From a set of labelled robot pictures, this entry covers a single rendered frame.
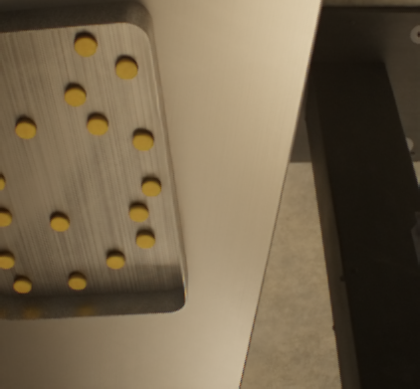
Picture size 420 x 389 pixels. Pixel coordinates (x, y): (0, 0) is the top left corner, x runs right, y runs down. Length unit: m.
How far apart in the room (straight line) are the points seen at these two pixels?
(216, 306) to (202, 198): 0.09
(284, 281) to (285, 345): 0.20
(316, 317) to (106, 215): 1.35
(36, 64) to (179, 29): 0.07
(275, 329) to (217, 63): 1.44
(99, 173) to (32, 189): 0.04
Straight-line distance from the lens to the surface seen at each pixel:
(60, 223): 0.50
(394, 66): 1.41
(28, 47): 0.44
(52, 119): 0.46
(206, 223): 0.50
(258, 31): 0.43
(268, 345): 1.89
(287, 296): 1.77
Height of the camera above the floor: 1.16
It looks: 49 degrees down
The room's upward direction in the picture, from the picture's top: 180 degrees clockwise
